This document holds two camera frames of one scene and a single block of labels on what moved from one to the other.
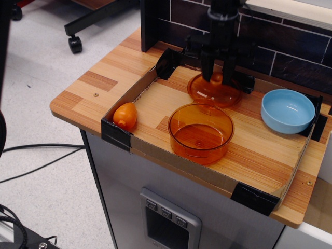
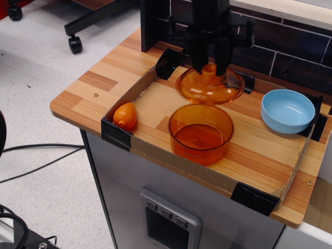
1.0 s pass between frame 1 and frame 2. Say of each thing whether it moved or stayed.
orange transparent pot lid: moved
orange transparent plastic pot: stayed
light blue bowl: stayed
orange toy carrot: stayed
